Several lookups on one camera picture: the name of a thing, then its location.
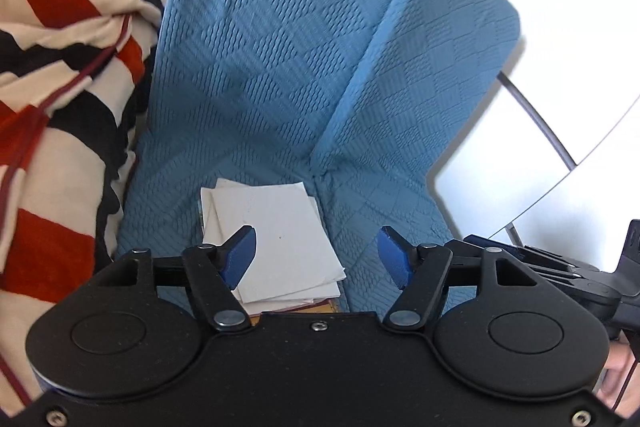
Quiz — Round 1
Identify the purple and yellow book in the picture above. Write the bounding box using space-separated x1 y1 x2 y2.
250 298 351 315

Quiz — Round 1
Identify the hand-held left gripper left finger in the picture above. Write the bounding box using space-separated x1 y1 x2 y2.
92 225 258 334

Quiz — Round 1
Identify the person's right hand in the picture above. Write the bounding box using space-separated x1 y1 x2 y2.
599 341 640 410

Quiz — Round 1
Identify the blue textured blanket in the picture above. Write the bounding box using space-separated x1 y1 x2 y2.
117 0 522 314

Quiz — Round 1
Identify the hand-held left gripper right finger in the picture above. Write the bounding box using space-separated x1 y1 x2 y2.
377 226 543 334

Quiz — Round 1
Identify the dark cable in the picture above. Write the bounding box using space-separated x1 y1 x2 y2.
497 72 579 171

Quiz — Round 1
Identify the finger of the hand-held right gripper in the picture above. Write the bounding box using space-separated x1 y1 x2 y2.
527 258 587 284
444 233 567 264

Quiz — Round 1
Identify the white side table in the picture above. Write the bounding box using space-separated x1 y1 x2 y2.
432 97 640 253

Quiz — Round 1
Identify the striped fleece blanket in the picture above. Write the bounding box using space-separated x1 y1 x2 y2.
0 0 189 408

